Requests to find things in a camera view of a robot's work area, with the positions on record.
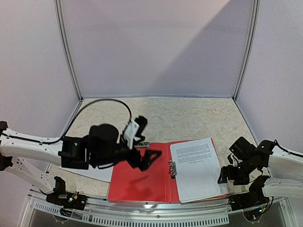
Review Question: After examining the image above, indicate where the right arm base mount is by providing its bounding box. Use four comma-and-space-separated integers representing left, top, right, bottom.
228, 189, 269, 211

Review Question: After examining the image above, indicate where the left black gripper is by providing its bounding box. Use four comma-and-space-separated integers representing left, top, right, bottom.
93, 137, 163, 173

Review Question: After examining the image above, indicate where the printed paper sheet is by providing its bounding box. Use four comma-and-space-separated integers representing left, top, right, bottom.
60, 167, 113, 183
170, 138, 228, 203

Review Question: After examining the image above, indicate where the red file folder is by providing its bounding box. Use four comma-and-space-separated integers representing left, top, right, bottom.
107, 138, 229, 204

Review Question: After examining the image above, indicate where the left aluminium corner post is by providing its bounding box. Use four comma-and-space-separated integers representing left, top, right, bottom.
54, 0, 83, 101

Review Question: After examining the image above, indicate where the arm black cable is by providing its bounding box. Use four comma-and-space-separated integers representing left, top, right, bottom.
0, 98, 133, 145
227, 139, 303, 166

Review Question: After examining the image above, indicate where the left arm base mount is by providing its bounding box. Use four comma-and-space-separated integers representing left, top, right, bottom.
46, 176, 88, 210

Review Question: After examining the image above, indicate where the aluminium corner post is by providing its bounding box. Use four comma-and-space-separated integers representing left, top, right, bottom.
232, 0, 260, 103
54, 0, 83, 101

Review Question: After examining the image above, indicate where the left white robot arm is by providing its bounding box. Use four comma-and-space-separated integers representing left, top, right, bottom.
0, 121, 162, 205

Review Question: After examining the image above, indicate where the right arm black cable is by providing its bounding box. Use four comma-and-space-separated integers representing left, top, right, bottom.
227, 139, 303, 166

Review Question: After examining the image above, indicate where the aluminium front rail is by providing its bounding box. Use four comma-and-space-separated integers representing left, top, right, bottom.
19, 187, 296, 227

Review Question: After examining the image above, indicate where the chrome top board clip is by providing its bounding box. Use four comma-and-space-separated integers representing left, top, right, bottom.
134, 142, 150, 148

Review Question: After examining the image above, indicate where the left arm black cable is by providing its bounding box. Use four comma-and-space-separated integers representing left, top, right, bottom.
0, 98, 133, 145

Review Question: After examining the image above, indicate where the chrome spine lever clip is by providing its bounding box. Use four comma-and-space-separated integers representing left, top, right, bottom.
168, 160, 177, 179

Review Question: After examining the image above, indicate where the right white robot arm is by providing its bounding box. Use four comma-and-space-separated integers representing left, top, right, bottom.
217, 137, 303, 207

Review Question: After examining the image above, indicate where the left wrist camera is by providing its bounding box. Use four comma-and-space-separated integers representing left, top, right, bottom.
122, 115, 148, 149

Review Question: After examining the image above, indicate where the right aluminium corner post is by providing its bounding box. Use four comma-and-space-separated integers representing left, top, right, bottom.
232, 0, 260, 103

